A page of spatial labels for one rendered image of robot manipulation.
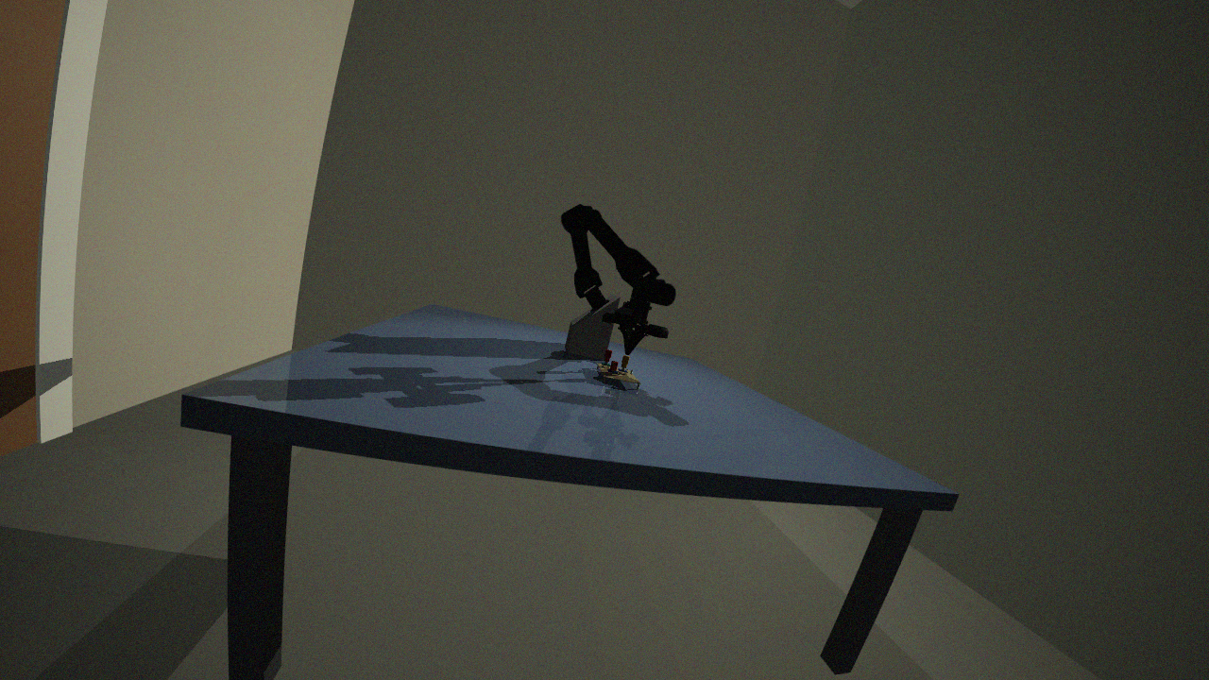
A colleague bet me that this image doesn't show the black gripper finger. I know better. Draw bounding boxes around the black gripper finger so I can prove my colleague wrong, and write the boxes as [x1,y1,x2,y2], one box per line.
[626,332,648,355]
[618,328,634,355]

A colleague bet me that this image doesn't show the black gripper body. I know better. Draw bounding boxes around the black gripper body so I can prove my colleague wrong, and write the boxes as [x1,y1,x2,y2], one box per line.
[602,298,669,338]

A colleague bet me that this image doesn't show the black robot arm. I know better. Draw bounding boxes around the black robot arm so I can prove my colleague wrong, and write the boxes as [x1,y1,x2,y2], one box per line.
[561,204,676,325]

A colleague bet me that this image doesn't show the tan board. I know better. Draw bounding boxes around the tan board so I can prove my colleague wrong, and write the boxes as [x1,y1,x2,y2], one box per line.
[597,348,640,388]

